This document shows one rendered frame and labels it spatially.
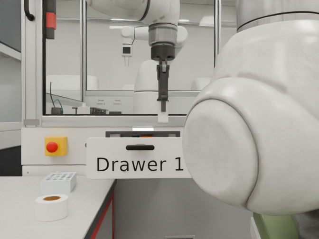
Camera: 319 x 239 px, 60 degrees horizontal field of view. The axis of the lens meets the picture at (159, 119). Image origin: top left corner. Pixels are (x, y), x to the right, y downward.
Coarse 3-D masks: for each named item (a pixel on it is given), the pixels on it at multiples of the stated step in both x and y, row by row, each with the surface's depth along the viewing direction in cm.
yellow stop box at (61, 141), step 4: (48, 136) 106; (52, 136) 106; (56, 136) 106; (60, 136) 106; (64, 136) 106; (48, 140) 103; (52, 140) 103; (56, 140) 103; (60, 140) 103; (64, 140) 104; (60, 144) 103; (64, 144) 104; (60, 148) 103; (64, 148) 104; (48, 152) 103; (56, 152) 103; (60, 152) 103; (64, 152) 104
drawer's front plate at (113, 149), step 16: (96, 144) 74; (112, 144) 74; (128, 144) 75; (160, 144) 75; (176, 144) 75; (96, 160) 74; (112, 160) 74; (128, 160) 75; (144, 160) 75; (160, 160) 75; (176, 160) 75; (96, 176) 74; (112, 176) 74; (128, 176) 75; (144, 176) 75; (160, 176) 75; (176, 176) 75
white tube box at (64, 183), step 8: (48, 176) 88; (56, 176) 88; (64, 176) 89; (72, 176) 86; (40, 184) 80; (48, 184) 81; (56, 184) 81; (64, 184) 81; (72, 184) 85; (40, 192) 80; (48, 192) 81; (56, 192) 81; (64, 192) 81
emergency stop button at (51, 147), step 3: (48, 144) 100; (51, 144) 100; (54, 144) 100; (48, 147) 100; (51, 147) 100; (54, 147) 100; (57, 147) 101; (48, 150) 100; (51, 150) 100; (54, 150) 100
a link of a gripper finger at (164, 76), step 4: (160, 64) 79; (168, 64) 79; (160, 68) 79; (168, 68) 79; (160, 72) 80; (164, 72) 81; (160, 76) 80; (164, 76) 80; (160, 80) 80; (164, 80) 80; (160, 84) 80; (164, 84) 80; (160, 88) 80; (164, 88) 81; (160, 92) 81; (164, 92) 81; (160, 96) 81; (168, 96) 81
